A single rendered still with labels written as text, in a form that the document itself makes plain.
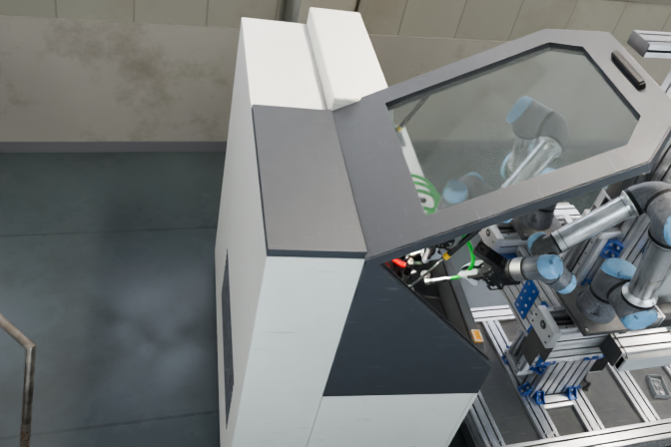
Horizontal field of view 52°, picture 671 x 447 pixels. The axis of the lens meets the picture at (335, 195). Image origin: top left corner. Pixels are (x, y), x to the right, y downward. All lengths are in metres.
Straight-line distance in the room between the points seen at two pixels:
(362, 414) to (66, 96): 2.66
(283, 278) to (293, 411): 0.69
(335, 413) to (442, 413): 0.42
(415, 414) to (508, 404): 0.86
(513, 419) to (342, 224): 1.69
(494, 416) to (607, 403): 0.61
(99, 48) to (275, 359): 2.45
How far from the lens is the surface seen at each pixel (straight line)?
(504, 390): 3.48
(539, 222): 3.00
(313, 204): 2.03
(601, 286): 2.68
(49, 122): 4.47
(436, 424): 2.77
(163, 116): 4.45
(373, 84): 2.56
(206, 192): 4.32
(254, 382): 2.34
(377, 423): 2.67
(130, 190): 4.30
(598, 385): 3.75
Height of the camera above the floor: 2.81
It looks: 39 degrees down
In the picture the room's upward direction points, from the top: 14 degrees clockwise
